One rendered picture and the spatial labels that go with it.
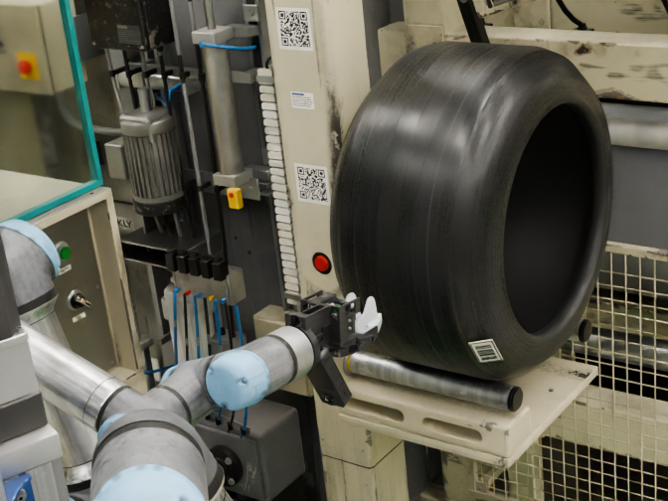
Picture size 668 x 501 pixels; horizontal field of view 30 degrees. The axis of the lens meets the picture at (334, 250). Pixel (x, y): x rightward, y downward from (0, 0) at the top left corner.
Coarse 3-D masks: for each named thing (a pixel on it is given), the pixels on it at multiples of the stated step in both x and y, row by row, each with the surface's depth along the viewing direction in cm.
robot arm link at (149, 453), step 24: (120, 432) 125; (144, 432) 124; (168, 432) 125; (96, 456) 125; (120, 456) 121; (144, 456) 120; (168, 456) 120; (192, 456) 124; (96, 480) 121; (120, 480) 117; (144, 480) 116; (168, 480) 117; (192, 480) 119
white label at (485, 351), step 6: (474, 342) 200; (480, 342) 199; (486, 342) 199; (492, 342) 199; (474, 348) 201; (480, 348) 201; (486, 348) 200; (492, 348) 200; (474, 354) 202; (480, 354) 202; (486, 354) 202; (492, 354) 202; (498, 354) 201; (480, 360) 203; (486, 360) 203; (492, 360) 203; (498, 360) 203
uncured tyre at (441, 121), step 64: (448, 64) 205; (512, 64) 201; (384, 128) 200; (448, 128) 194; (512, 128) 195; (576, 128) 233; (384, 192) 197; (448, 192) 191; (512, 192) 246; (576, 192) 238; (384, 256) 199; (448, 256) 192; (512, 256) 245; (576, 256) 238; (384, 320) 206; (448, 320) 198; (512, 320) 203; (576, 320) 225
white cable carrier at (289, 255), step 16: (272, 96) 229; (272, 112) 230; (272, 128) 232; (272, 144) 233; (272, 160) 235; (272, 176) 236; (288, 208) 237; (288, 224) 238; (288, 240) 240; (288, 256) 242; (288, 272) 243; (288, 288) 245
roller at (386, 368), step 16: (368, 352) 230; (352, 368) 230; (368, 368) 228; (384, 368) 226; (400, 368) 224; (416, 368) 223; (432, 368) 222; (400, 384) 226; (416, 384) 223; (432, 384) 220; (448, 384) 218; (464, 384) 217; (480, 384) 215; (496, 384) 214; (464, 400) 218; (480, 400) 215; (496, 400) 213; (512, 400) 212
